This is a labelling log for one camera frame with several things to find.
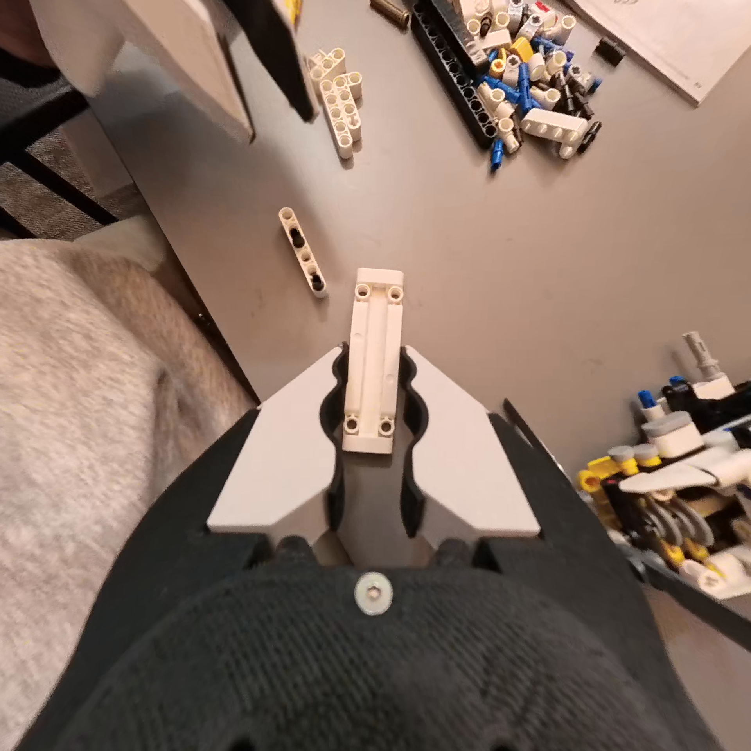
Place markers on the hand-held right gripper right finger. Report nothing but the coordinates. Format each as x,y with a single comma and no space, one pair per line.
475,469

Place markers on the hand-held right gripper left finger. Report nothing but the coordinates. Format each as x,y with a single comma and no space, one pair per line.
276,463

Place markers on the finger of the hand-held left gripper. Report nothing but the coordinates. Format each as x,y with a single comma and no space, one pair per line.
188,47
270,41

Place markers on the white lego panel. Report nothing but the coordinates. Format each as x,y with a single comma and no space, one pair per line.
372,352

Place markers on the white lego beam black pins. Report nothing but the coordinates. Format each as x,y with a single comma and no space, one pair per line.
302,252

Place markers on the white angled lego liftarm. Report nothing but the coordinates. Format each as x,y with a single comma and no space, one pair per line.
343,117
325,67

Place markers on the tan lego axle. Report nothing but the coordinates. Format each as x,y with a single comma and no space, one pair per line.
390,13

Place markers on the long black lego beam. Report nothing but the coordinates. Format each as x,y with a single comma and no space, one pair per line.
452,70

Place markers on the zebra striped lego vehicle model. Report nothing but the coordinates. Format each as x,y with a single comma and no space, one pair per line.
675,434

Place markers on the pile of small lego pieces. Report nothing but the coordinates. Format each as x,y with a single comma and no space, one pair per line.
528,88

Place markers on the small black lego connector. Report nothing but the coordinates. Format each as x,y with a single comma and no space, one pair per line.
610,51

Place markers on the grey instruction booklet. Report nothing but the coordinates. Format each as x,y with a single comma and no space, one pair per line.
675,41

